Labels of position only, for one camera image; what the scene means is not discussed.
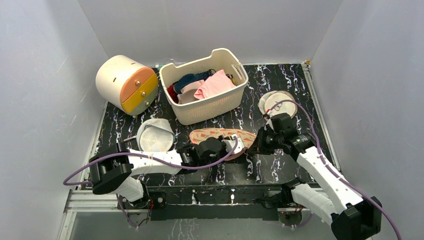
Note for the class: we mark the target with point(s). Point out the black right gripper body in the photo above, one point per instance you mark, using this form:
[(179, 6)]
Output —
[(262, 142)]

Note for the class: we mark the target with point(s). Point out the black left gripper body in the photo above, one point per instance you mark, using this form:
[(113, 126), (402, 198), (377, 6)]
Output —
[(222, 153)]

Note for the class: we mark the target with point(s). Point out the floral mesh laundry bag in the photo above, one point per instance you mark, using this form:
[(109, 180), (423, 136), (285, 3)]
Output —
[(199, 135)]

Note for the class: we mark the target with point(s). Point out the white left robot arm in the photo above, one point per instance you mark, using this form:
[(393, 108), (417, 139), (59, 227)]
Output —
[(113, 170)]

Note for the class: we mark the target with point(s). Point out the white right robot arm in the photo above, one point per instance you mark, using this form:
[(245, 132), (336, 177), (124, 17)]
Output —
[(349, 214)]

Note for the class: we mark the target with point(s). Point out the round white embroidered laundry bag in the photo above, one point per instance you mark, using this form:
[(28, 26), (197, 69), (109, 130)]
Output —
[(277, 102)]

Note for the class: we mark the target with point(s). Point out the cream perforated laundry basket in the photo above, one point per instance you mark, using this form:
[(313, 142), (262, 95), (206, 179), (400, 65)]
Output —
[(201, 110)]

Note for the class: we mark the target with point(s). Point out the white mesh laundry bag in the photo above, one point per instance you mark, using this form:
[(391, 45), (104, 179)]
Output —
[(155, 135)]

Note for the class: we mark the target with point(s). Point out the navy blue bra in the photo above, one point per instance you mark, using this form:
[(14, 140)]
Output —
[(191, 78)]

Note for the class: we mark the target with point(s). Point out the red garment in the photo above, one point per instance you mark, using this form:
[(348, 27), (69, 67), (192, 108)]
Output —
[(173, 94)]

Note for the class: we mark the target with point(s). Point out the pink garment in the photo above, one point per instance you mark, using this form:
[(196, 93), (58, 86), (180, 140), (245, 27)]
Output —
[(214, 85)]

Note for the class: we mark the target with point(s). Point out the green white marker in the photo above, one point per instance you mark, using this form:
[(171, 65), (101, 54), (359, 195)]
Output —
[(161, 66)]

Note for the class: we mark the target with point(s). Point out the white cylindrical drawer cabinet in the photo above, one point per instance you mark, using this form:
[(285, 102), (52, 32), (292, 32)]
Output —
[(127, 84)]

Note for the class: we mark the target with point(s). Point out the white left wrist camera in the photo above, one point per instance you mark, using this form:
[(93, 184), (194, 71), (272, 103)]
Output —
[(234, 146)]

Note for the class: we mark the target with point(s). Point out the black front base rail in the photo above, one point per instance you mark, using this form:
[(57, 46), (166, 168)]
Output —
[(215, 202)]

